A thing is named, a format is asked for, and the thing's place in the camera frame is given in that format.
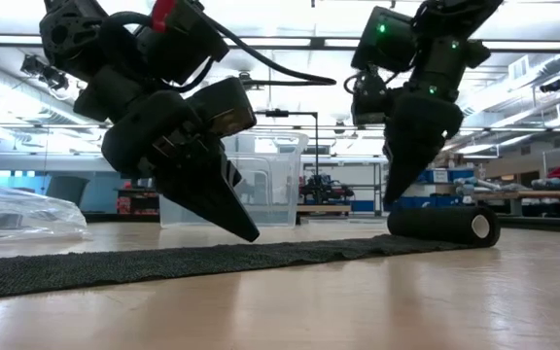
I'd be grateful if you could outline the blue storage bins shelf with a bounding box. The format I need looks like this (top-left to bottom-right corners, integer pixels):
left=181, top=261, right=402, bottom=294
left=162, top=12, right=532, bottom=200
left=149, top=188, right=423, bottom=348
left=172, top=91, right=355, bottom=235
left=396, top=164, right=478, bottom=211

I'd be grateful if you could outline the white ceiling air vent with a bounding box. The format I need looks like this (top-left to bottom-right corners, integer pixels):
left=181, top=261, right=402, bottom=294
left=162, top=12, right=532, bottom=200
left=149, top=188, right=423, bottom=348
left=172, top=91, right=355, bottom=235
left=507, top=54, right=531, bottom=84

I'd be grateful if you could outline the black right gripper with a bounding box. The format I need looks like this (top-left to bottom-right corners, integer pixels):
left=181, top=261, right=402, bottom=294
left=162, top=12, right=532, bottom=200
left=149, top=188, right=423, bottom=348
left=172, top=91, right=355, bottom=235
left=382, top=89, right=465, bottom=206

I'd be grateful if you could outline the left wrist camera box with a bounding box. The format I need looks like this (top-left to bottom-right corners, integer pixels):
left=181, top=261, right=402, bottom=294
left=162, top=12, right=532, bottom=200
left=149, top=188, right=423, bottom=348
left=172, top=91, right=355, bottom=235
left=190, top=76, right=258, bottom=138

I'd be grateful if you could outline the black elastic bandage roll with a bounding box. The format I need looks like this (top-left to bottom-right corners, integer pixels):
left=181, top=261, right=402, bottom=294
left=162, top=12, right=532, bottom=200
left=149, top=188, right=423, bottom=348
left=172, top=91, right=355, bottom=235
left=0, top=205, right=503, bottom=301

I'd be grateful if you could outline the black ceiling camera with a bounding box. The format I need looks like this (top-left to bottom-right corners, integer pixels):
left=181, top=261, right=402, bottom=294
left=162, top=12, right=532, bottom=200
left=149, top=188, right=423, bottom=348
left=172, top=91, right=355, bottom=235
left=19, top=52, right=71, bottom=93

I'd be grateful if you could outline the wooden workbench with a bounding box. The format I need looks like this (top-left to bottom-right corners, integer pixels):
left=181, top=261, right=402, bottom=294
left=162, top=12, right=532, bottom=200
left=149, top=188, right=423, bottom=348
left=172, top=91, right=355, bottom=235
left=473, top=188, right=560, bottom=218

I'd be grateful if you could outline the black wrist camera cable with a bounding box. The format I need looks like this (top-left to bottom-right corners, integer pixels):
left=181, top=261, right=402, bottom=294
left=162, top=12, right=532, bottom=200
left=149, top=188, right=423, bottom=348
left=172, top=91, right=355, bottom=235
left=109, top=9, right=338, bottom=94

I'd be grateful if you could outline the grey metal rack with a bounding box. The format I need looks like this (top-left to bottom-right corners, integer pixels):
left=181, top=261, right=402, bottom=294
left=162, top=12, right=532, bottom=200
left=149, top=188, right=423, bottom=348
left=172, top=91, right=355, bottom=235
left=302, top=159, right=384, bottom=215

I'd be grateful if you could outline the grey wrapped bundle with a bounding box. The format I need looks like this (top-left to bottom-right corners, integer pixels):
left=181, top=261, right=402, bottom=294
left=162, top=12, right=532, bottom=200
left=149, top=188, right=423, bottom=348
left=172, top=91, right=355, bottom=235
left=453, top=176, right=503, bottom=192
left=530, top=177, right=560, bottom=192

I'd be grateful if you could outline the small wooden bench top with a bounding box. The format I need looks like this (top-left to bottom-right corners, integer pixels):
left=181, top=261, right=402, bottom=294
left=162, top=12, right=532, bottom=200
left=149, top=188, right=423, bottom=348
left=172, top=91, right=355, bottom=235
left=297, top=203, right=353, bottom=214

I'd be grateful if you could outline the black camera stand frame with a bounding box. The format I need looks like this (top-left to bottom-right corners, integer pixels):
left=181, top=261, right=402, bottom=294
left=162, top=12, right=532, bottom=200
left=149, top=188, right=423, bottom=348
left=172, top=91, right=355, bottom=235
left=255, top=108, right=320, bottom=176

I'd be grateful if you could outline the clear plastic bag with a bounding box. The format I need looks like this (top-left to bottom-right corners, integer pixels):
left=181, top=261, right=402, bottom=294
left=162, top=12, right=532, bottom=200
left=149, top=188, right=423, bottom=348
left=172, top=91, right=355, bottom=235
left=0, top=184, right=91, bottom=243

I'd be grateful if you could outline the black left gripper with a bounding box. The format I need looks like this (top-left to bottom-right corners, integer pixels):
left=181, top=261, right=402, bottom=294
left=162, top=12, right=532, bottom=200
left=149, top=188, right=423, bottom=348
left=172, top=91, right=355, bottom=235
left=73, top=65, right=261, bottom=243

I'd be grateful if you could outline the clear plastic storage bin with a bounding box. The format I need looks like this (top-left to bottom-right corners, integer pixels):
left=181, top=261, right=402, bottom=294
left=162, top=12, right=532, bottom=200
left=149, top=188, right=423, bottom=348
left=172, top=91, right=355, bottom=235
left=157, top=129, right=310, bottom=229

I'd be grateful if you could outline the dark cabinet with red items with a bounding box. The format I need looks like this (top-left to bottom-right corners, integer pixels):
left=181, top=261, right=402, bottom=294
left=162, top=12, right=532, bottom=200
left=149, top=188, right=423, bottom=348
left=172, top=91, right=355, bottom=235
left=116, top=187, right=160, bottom=216

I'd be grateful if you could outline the grey tapered waste bin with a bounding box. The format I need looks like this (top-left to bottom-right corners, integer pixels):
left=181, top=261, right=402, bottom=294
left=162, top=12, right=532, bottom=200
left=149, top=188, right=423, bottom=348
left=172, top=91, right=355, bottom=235
left=45, top=174, right=90, bottom=211

